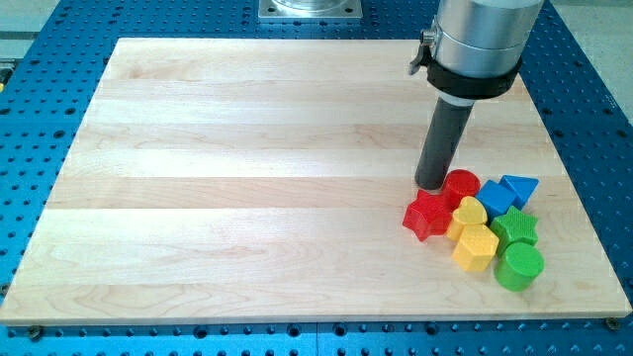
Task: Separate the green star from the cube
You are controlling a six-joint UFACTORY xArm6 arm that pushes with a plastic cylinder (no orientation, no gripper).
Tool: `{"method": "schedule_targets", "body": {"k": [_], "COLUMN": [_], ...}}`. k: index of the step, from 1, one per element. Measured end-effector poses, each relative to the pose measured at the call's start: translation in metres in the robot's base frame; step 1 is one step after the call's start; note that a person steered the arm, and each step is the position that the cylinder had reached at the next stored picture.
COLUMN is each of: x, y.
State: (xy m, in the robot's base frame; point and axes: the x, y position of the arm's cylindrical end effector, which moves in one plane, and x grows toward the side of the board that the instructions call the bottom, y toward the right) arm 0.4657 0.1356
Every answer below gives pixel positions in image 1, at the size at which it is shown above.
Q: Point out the red star block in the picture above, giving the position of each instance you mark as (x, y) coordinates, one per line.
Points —
(427, 215)

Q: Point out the light wooden board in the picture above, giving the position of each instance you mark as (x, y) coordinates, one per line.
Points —
(235, 181)

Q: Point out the blue cube block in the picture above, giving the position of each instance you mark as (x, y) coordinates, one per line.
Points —
(495, 198)

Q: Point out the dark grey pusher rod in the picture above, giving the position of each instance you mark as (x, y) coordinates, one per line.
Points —
(449, 119)

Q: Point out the red cylinder block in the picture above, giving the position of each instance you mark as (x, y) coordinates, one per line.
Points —
(458, 184)

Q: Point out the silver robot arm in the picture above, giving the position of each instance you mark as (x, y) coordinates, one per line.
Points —
(472, 51)

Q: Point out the yellow heart block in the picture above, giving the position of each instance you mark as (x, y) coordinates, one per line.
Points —
(469, 212)

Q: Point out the green cylinder block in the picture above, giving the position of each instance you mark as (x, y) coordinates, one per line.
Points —
(519, 265)

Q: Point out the blue triangle block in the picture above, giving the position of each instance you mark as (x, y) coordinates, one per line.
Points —
(522, 187)

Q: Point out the blue perforated metal table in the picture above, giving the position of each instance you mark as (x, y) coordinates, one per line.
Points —
(50, 89)

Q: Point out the yellow pentagon block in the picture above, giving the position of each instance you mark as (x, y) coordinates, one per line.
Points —
(476, 248)

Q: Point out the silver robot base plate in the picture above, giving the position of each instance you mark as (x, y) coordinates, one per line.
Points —
(309, 9)

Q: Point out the green star block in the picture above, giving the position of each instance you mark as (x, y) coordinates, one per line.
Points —
(514, 226)

